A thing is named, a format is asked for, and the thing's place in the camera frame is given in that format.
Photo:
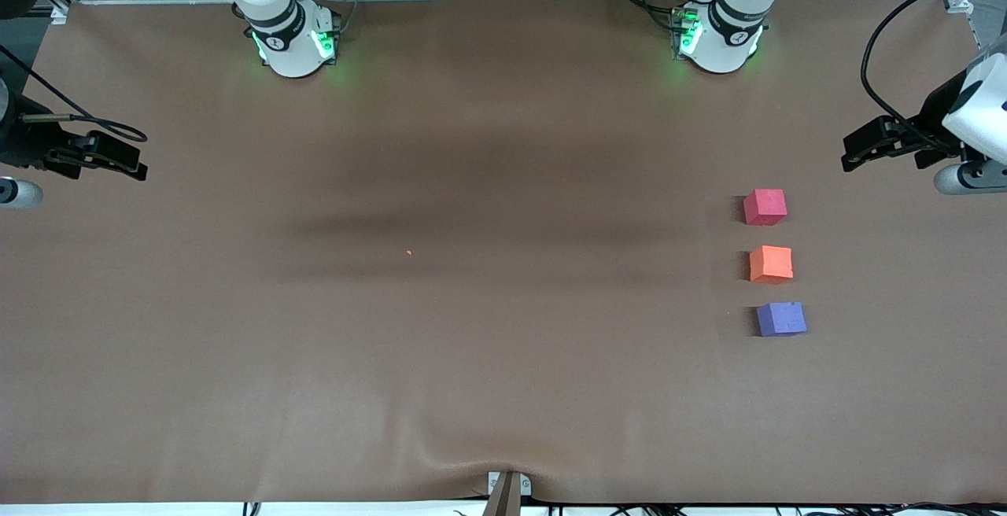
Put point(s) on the large table cover mat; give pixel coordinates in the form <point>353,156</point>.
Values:
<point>503,382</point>

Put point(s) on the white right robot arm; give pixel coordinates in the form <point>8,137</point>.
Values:
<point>291,44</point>

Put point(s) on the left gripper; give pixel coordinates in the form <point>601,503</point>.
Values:
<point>931,127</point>

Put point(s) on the orange foam cube block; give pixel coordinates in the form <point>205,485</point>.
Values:
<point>771,264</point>

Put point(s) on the purple foam cube block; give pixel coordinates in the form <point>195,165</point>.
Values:
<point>780,318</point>

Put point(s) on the green lit controller board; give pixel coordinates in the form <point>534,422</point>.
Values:
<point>680,28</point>
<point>326,36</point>

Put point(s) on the red foam cube block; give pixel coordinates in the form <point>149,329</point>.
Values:
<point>765,206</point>

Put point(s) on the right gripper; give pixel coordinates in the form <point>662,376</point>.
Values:
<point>23,144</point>

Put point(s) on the white corner bracket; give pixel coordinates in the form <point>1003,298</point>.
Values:
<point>958,3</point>
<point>60,14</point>

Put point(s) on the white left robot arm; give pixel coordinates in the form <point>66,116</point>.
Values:
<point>728,36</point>

